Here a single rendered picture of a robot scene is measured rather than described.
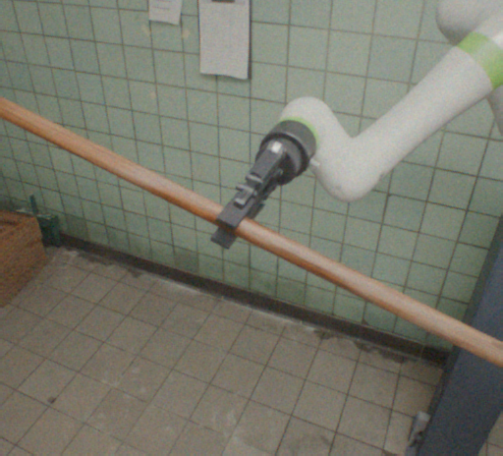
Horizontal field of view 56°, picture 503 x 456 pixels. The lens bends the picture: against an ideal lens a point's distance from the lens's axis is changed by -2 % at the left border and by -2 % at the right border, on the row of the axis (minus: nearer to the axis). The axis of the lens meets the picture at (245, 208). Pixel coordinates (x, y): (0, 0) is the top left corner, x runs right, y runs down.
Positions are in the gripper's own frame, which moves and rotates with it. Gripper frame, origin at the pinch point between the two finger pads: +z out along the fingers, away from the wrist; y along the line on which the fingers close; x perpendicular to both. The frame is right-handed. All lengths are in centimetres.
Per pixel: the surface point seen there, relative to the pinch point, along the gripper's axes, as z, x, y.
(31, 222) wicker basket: -102, 138, 161
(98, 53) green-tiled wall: -124, 114, 56
